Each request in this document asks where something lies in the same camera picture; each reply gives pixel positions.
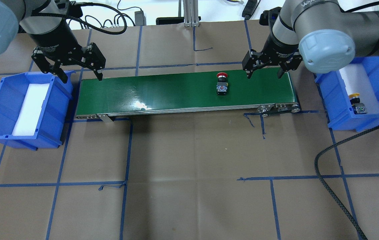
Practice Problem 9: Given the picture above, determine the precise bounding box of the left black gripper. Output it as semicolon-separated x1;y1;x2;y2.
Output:
31;20;106;84

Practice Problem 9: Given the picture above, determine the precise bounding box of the black braided cable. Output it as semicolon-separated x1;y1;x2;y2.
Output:
314;115;379;240

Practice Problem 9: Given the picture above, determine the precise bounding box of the white foam in left bin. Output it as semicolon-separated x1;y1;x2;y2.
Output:
12;83;50;136

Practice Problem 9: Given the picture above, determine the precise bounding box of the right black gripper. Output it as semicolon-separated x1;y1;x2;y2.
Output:
242;33;303;79

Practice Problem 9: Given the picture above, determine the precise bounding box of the blue right bin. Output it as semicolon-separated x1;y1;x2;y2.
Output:
315;57;379;132

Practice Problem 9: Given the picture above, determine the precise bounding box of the aluminium frame post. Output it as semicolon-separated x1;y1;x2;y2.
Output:
182;0;200;27

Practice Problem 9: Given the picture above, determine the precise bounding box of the blue bin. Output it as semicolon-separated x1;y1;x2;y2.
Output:
0;72;73;151
315;57;379;132

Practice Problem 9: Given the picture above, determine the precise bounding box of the green conveyor belt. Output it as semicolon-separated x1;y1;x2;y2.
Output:
75;68;302;121

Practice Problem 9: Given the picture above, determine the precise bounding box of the yellow push button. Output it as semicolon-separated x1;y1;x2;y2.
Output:
348;93;367;115

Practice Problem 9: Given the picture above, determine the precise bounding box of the white foam in right bin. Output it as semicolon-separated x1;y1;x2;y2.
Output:
339;63;379;114

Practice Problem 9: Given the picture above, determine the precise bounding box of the red push button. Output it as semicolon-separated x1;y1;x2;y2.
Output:
216;72;228;96

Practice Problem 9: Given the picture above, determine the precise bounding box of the white foam in bin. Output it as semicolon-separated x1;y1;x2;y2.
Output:
339;63;379;114
12;83;50;136

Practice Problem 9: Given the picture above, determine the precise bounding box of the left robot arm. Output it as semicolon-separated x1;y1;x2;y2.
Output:
0;0;106;83

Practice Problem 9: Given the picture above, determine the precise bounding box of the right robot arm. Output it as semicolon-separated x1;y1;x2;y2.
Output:
242;0;379;78

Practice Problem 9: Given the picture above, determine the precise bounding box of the blue left bin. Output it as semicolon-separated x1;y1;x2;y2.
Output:
0;72;73;151

